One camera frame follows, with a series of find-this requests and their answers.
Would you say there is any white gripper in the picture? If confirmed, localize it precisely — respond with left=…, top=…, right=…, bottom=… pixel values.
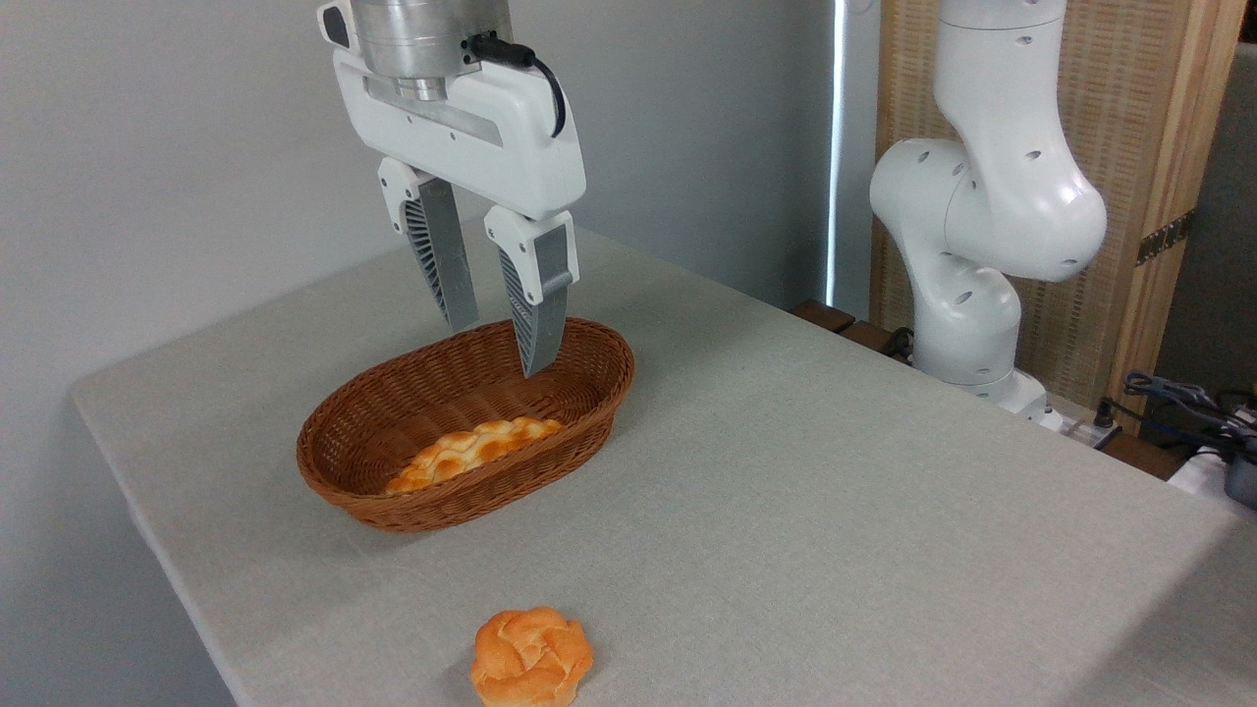
left=316, top=0, right=588, bottom=380

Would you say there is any round knotted bread roll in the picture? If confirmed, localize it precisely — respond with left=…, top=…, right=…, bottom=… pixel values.
left=468, top=606, right=596, bottom=707

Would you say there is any long braided bread loaf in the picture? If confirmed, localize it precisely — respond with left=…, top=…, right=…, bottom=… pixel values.
left=384, top=416, right=564, bottom=496

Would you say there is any brown oval wicker basket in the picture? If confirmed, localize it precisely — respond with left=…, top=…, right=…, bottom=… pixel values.
left=297, top=316, right=636, bottom=534

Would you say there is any white power strip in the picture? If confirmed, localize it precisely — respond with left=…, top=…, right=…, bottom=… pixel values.
left=1039, top=398, right=1122, bottom=451

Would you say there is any wooden rattan folding screen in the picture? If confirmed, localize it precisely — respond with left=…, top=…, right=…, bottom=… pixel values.
left=870, top=0, right=1250, bottom=435

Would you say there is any metal screen hinge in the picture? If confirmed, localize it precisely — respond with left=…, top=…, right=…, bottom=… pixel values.
left=1135, top=208, right=1197, bottom=267

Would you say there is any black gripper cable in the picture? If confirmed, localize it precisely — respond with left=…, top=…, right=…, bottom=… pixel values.
left=465, top=31, right=570, bottom=139

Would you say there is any black cable bundle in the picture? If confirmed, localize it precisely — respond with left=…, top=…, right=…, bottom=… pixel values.
left=1122, top=370, right=1257, bottom=455

